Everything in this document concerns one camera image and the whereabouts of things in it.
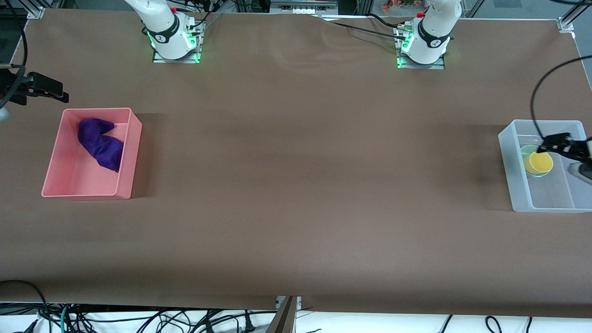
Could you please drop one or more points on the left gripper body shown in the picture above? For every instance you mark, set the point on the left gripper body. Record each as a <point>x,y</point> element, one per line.
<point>576,147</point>

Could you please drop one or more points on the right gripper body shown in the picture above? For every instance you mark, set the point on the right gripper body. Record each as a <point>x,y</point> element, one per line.
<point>14,89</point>

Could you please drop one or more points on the yellow cup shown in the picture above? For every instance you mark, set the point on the yellow cup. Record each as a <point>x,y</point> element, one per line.
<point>541,163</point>

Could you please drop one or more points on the green bowl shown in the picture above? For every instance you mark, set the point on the green bowl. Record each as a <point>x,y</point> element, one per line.
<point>527,150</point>

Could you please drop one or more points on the purple cloth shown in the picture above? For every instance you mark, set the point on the purple cloth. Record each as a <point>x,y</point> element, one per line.
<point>104,148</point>

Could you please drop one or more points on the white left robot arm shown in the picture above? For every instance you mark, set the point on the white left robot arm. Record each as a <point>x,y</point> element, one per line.
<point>439,14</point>

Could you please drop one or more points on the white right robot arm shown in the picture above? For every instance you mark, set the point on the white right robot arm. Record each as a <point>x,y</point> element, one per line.
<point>157,14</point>

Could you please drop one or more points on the translucent plastic bin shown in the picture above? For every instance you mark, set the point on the translucent plastic bin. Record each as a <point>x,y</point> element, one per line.
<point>555,194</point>

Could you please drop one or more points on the pink plastic bin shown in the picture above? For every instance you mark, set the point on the pink plastic bin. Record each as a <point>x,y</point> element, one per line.
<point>74,175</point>

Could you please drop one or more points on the orange background items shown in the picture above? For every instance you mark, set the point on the orange background items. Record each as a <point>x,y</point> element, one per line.
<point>397,4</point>

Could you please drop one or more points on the brown table cover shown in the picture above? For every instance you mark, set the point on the brown table cover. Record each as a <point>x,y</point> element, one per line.
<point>296,185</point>

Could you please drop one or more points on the white power strip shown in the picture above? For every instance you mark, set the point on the white power strip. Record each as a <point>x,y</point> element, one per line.
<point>303,7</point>

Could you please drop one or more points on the black power plug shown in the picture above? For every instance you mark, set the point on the black power plug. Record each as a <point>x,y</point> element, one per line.
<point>249,323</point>

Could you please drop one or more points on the aluminium frame corner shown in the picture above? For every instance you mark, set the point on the aluminium frame corner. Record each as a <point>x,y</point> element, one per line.
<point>565,24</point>
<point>36,10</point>

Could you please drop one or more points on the metal table leg bracket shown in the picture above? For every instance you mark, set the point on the metal table leg bracket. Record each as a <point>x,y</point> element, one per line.
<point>283,319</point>

